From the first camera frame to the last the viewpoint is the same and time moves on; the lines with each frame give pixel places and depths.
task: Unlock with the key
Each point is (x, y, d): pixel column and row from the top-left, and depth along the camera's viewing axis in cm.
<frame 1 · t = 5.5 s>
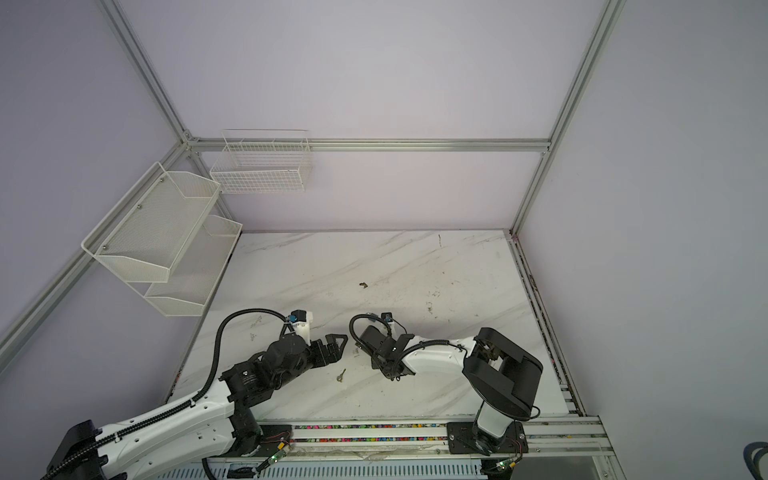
left hand: (334, 342, 78), fingers open
right hand: (379, 354, 88), fingers closed
key with ring: (340, 377, 86), on the table

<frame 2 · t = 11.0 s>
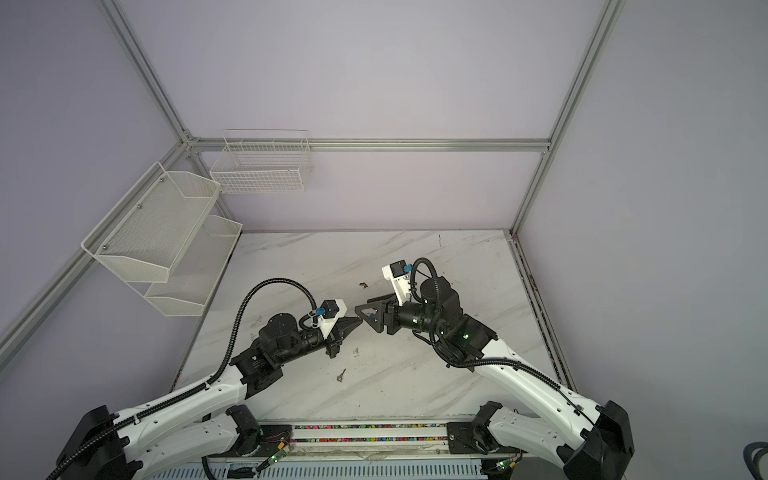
left hand: (358, 320, 72), fingers closed
right hand: (360, 307, 65), fingers open
the named things where they were.

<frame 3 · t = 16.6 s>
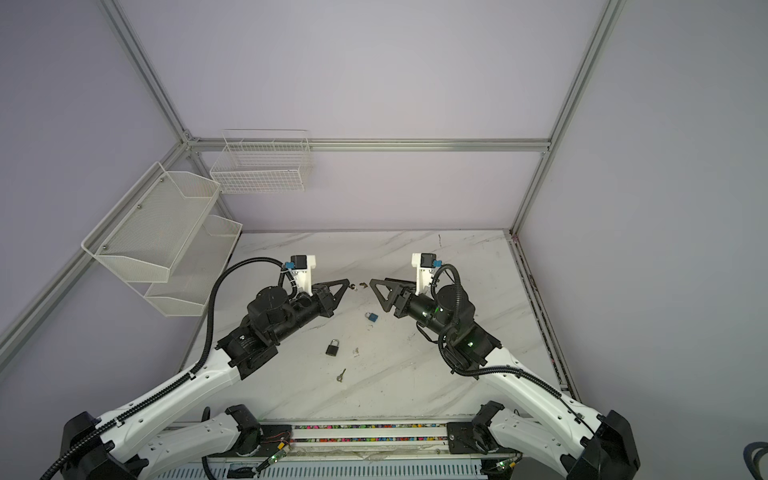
left hand: (348, 284, 69), fingers closed
right hand: (373, 284, 65), fingers open
blue padlock: (371, 316, 97), point 2 cm above the table
black padlock: (332, 349, 92), on the table
the other named things where they were.

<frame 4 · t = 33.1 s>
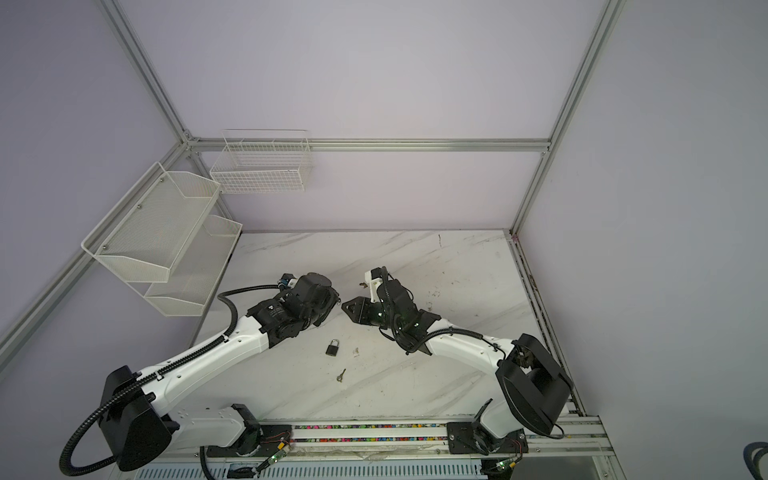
left hand: (336, 292, 80), fingers closed
right hand: (340, 307, 77), fingers open
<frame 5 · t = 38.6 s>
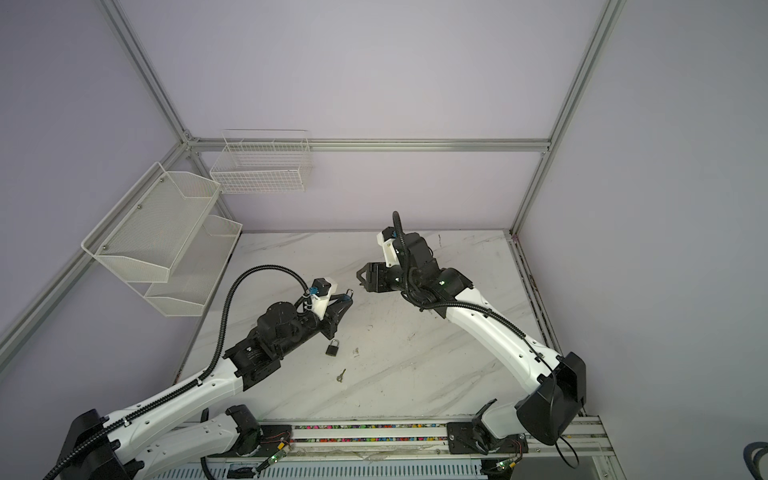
left hand: (344, 299, 74), fingers closed
right hand: (362, 273, 72), fingers open
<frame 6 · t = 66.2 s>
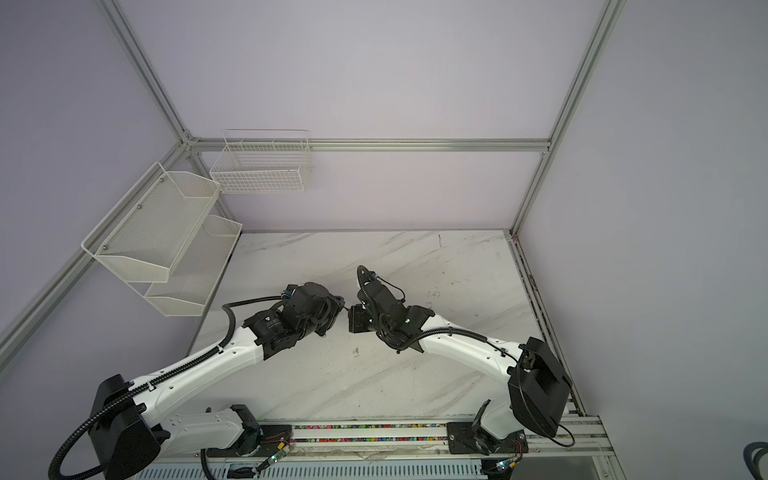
left hand: (344, 303, 78), fingers open
right hand: (342, 316, 77), fingers closed
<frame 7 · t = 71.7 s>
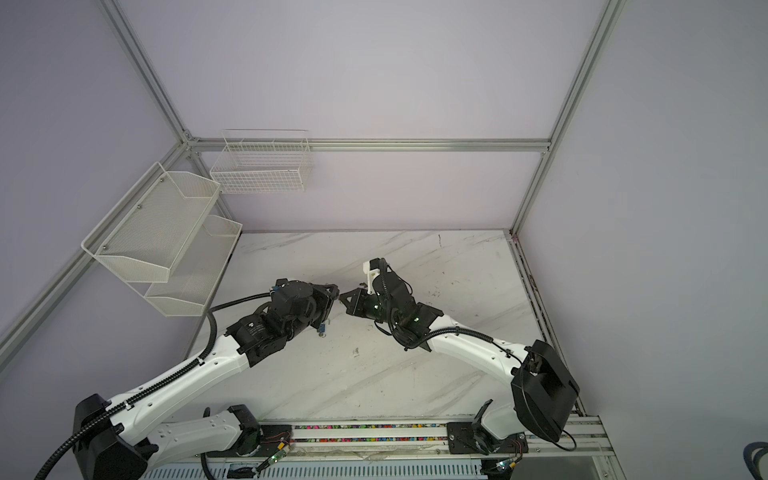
left hand: (339, 289, 75), fingers open
right hand: (334, 299, 73), fingers closed
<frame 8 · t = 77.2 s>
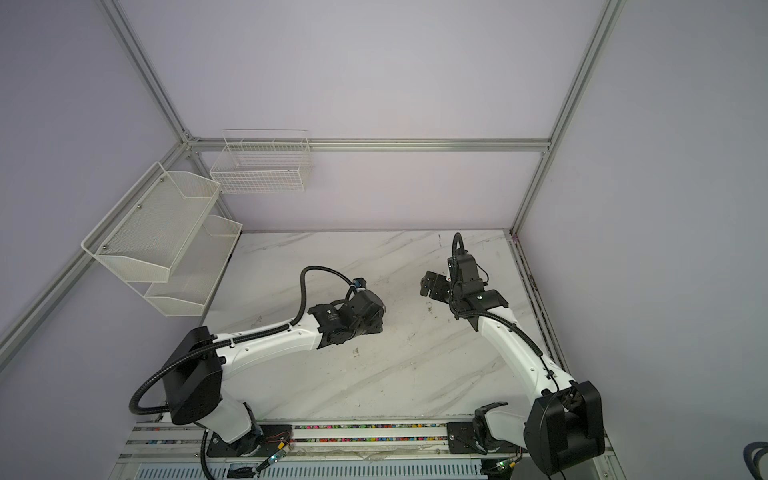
left hand: (376, 319, 83), fingers open
right hand: (431, 282, 83), fingers open
